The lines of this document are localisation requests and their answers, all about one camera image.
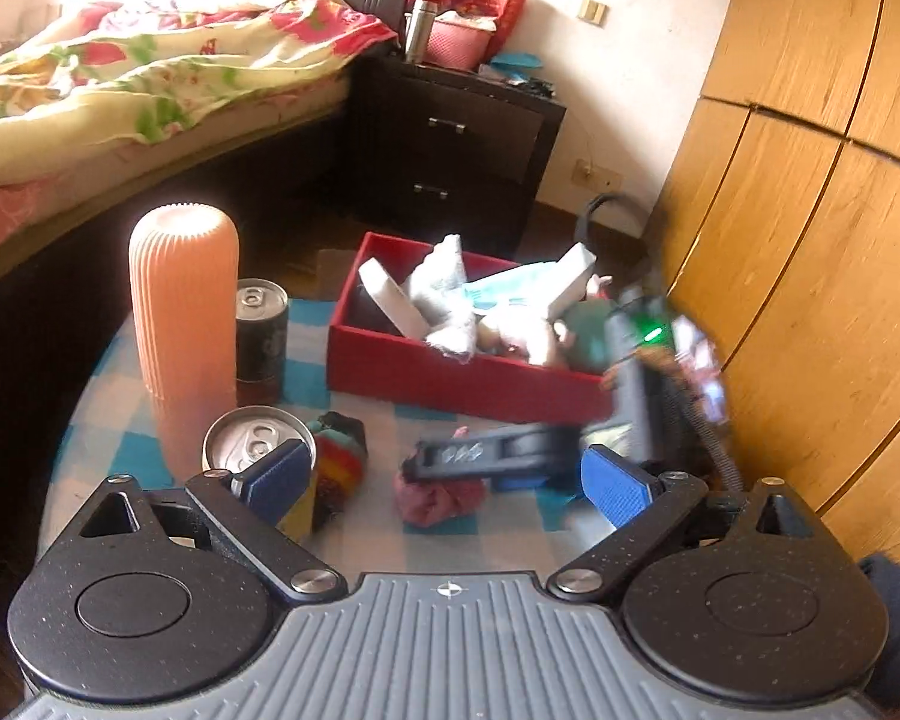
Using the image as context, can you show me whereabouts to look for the wooden wardrobe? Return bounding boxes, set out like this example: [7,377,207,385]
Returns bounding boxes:
[653,0,900,561]

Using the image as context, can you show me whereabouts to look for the black coffee can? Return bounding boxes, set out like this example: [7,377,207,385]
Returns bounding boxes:
[235,278,289,405]

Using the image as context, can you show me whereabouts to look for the blue face mask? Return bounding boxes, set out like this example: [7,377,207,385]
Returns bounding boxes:
[463,262,580,317]

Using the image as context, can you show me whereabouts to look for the dark red knitted cloth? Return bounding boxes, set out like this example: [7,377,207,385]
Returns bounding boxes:
[393,470,487,528]

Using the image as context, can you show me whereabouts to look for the silver top drink can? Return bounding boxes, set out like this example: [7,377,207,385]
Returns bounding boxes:
[201,404,320,545]

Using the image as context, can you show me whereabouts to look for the red rectangular storage box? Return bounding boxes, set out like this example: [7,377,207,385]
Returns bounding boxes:
[326,266,613,426]

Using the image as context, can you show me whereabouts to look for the wall power outlet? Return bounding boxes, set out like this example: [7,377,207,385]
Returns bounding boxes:
[571,158,622,193]

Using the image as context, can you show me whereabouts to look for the orange ribbed cylinder vase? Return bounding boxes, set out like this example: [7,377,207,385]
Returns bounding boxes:
[128,203,238,483]

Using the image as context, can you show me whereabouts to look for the grey white towel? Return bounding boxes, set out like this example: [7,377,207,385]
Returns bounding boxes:
[404,234,478,362]

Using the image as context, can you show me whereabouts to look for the steel thermos bottle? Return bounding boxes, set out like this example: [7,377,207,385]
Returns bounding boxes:
[404,0,439,65]

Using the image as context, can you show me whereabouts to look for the pink basket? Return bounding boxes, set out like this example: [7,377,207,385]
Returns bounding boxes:
[424,11,496,71]

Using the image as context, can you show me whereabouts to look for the teal plush doll toy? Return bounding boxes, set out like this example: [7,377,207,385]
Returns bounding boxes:
[474,276,625,377]

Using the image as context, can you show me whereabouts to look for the blue white checkered cloth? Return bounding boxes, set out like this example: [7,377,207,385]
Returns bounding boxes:
[38,299,613,578]

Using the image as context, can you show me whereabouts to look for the dark wooden nightstand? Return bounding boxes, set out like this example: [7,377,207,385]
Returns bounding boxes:
[344,55,566,257]

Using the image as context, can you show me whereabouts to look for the floral bed quilt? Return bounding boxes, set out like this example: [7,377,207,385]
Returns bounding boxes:
[0,0,395,185]

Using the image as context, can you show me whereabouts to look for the white sponge block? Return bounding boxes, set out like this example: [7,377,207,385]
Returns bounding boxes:
[357,259,430,341]
[543,242,596,320]

